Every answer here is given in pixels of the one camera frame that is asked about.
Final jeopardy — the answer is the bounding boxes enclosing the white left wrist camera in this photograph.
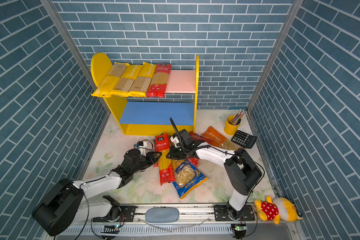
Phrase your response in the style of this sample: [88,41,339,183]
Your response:
[134,140,149,156]

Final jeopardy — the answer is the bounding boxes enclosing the grey oval pad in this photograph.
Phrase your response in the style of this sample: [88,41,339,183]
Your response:
[145,207,179,224]

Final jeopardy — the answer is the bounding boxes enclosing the yellow spaghetti bag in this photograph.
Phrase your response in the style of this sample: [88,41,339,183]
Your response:
[92,63,129,98]
[111,65,143,97]
[128,63,157,98]

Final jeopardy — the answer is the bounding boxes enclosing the yellow shelf pink blue boards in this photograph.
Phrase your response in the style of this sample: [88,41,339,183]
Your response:
[91,53,200,136]

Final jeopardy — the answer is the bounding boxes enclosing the yellow pen cup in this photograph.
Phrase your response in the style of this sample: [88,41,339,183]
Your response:
[224,116,241,136]

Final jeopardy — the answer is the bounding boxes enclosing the yellow plush toy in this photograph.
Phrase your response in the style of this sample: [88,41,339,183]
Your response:
[255,196,303,225]

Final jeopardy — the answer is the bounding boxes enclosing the blue macaroni bag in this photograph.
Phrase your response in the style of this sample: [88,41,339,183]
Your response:
[171,160,208,199]

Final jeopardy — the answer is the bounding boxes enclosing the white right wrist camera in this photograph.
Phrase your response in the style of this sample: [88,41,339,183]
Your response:
[171,136,182,148]

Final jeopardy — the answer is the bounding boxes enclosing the coloured pens in cup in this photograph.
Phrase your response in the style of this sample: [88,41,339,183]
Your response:
[230,110,245,126]

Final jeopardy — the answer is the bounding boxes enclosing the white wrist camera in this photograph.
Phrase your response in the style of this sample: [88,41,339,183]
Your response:
[134,140,149,156]
[171,136,182,148]

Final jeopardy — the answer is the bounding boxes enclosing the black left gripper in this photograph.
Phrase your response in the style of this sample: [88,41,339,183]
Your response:
[130,151,163,176]

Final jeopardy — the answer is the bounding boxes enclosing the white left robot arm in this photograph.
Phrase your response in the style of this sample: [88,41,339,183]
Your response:
[32,149,162,236]

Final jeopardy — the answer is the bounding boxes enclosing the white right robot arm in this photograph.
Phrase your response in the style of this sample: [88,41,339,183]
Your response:
[167,118,265,220]

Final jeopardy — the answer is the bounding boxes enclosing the orange pasta bag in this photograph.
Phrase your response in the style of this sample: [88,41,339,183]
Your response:
[202,126,241,151]

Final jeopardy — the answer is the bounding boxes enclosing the red spaghetti bag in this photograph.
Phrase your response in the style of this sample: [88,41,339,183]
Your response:
[147,64,172,98]
[155,133,176,185]

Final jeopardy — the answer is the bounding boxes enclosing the red fusilli bag right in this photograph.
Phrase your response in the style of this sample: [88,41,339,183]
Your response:
[188,132,212,167]

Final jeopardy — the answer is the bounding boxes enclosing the black calculator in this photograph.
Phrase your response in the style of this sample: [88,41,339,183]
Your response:
[231,130,258,149]

